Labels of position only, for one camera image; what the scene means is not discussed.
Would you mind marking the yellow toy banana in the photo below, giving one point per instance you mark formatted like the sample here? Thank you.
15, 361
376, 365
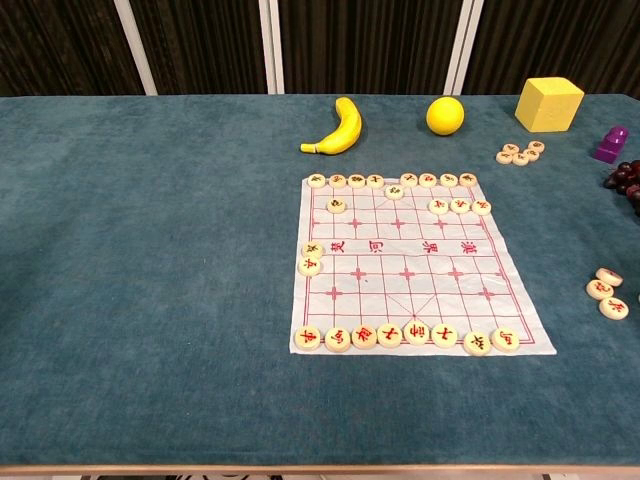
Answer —
351, 127

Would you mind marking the yellow ball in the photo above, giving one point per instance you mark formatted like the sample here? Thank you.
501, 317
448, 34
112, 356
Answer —
445, 116

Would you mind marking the yellow foam cube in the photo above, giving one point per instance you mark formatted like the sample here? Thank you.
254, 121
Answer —
547, 107

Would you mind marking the dark red grape bunch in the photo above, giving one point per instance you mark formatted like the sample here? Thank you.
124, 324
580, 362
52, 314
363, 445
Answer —
625, 180

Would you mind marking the paper chinese chess board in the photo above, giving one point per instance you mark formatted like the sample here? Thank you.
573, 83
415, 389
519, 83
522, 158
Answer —
425, 300

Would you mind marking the dark slatted partition panel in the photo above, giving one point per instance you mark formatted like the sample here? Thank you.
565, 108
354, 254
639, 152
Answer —
200, 45
370, 45
560, 40
60, 45

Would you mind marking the round wooden chess piece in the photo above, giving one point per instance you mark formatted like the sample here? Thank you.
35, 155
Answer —
510, 149
505, 157
536, 146
531, 154
520, 159

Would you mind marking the teal tablecloth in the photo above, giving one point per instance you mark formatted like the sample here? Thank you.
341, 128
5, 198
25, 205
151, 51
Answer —
150, 275

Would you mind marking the purple toy block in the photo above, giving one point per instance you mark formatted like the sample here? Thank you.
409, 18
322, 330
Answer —
612, 146

